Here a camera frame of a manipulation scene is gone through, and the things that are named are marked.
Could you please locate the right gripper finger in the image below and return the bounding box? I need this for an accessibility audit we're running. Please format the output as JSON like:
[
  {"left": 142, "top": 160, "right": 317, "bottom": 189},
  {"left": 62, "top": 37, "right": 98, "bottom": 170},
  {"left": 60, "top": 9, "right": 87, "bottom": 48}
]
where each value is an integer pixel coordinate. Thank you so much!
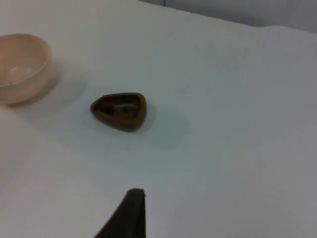
[{"left": 93, "top": 188, "right": 148, "bottom": 238}]

